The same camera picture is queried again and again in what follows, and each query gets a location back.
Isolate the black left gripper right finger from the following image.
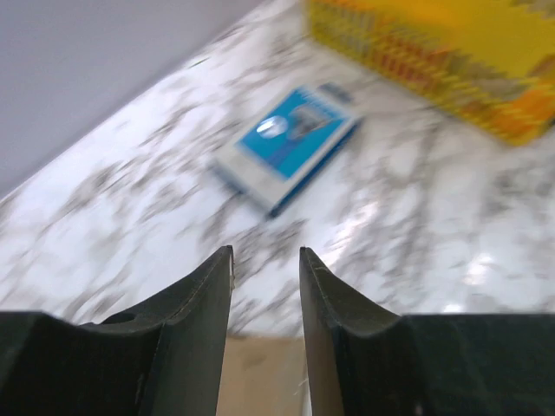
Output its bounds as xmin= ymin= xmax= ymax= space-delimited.
xmin=299 ymin=247 xmax=554 ymax=415

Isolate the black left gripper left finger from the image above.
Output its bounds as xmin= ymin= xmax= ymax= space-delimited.
xmin=1 ymin=246 xmax=233 ymax=416

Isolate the brown cardboard express box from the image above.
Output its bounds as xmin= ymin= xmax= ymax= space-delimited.
xmin=216 ymin=336 xmax=308 ymax=416

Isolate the blue razor box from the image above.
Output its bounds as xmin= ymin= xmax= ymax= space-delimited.
xmin=212 ymin=82 xmax=362 ymax=218

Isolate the yellow plastic basket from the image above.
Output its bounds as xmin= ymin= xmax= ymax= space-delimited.
xmin=305 ymin=0 xmax=554 ymax=146

